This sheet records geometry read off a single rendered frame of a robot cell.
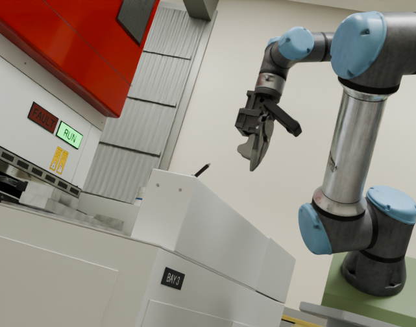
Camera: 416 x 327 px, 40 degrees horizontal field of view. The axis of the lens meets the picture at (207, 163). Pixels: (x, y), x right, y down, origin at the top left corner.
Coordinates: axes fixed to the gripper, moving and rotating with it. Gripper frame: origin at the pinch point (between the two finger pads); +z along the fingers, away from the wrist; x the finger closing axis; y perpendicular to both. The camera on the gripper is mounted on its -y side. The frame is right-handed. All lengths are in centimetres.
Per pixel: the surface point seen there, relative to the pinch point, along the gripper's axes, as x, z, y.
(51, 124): 9, 1, 58
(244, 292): -5.8, 30.5, -4.0
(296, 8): -293, -226, 107
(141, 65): -269, -145, 224
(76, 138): -4, 0, 58
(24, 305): 46, 45, 18
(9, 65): 31, -6, 58
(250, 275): -6.7, 26.0, -4.0
